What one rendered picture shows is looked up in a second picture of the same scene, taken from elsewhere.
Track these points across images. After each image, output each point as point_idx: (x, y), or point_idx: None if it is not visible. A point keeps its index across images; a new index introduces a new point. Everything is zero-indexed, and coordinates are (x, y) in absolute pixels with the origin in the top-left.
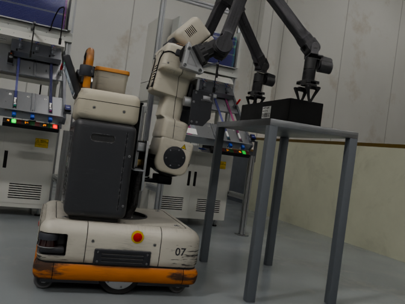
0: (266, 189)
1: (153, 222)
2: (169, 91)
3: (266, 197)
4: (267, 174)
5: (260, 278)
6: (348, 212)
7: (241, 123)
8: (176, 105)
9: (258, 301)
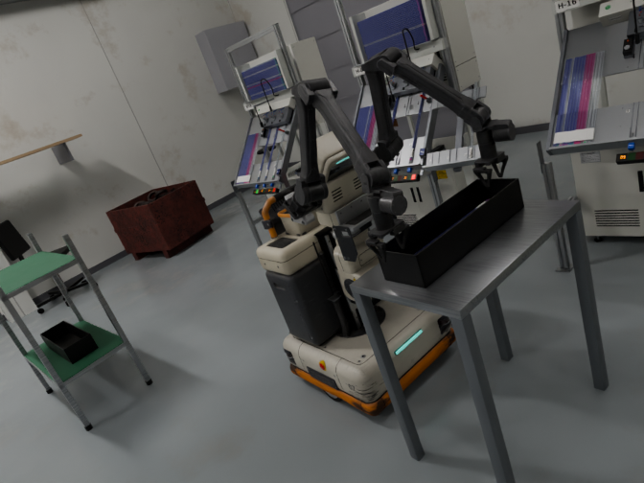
0: (379, 359)
1: (356, 345)
2: (328, 224)
3: (382, 367)
4: (373, 343)
5: (515, 418)
6: (488, 417)
7: None
8: None
9: (425, 462)
